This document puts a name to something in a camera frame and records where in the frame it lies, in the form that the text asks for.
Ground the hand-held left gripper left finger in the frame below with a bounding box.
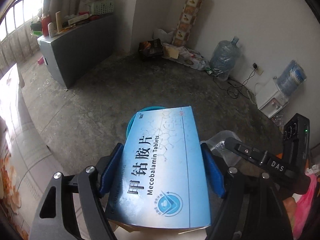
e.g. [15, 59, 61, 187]
[29, 142, 125, 240]

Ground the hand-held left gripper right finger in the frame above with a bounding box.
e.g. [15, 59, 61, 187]
[200, 142, 293, 240]

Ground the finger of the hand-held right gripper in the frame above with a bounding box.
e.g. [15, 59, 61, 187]
[224, 136, 310, 201]

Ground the clear plastic wrapper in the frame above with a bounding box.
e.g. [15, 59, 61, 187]
[200, 130, 242, 167]

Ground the blue plastic waste basket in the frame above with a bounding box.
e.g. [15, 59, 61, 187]
[125, 106, 166, 141]

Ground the blue medicine box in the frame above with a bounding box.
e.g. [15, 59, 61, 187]
[104, 106, 213, 231]

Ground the white water dispenser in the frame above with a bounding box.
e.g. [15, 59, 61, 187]
[257, 77, 288, 119]

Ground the pink plastic bag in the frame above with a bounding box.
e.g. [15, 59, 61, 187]
[294, 170, 320, 236]

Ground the water jug with label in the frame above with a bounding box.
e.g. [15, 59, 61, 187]
[276, 60, 308, 97]

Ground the table with floral tablecloth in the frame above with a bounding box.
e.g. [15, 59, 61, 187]
[0, 62, 58, 230]

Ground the large blue water jug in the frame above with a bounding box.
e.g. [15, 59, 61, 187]
[209, 36, 242, 81]

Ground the grey cabinet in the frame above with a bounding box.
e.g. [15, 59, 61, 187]
[37, 14, 118, 88]

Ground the dark snack bag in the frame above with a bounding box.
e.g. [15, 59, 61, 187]
[138, 38, 164, 61]

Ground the patterned paper roll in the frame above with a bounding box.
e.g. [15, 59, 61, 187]
[172, 0, 208, 47]

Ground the wooden tube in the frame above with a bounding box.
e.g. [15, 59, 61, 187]
[55, 11, 63, 34]

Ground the red thermos bottle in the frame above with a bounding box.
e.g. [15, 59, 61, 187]
[41, 12, 51, 37]

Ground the pale plastic storage basket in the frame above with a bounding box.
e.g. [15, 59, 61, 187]
[92, 0, 116, 16]

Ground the metal window railing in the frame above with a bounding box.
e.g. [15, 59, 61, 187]
[0, 0, 48, 66]

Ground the black power cable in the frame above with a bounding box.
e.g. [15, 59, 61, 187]
[212, 67, 257, 99]

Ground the wall power outlet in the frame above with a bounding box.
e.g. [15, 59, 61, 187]
[252, 62, 264, 76]

